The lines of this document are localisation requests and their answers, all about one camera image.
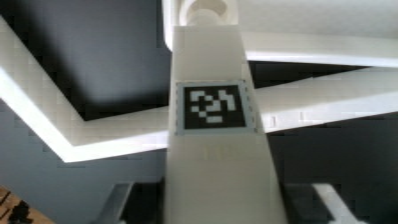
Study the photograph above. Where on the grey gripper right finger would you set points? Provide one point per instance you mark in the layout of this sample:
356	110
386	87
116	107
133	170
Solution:
334	204

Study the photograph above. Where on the white desk leg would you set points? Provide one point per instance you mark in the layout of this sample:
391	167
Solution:
221	179

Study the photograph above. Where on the white front fence bar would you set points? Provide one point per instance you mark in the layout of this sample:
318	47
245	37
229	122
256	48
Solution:
304	103

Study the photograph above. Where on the white desk top tray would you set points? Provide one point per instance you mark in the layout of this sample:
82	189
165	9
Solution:
308	31

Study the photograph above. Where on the white left fence block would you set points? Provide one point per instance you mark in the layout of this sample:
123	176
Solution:
34	98

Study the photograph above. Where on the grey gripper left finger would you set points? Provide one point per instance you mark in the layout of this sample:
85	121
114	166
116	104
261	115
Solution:
110	213

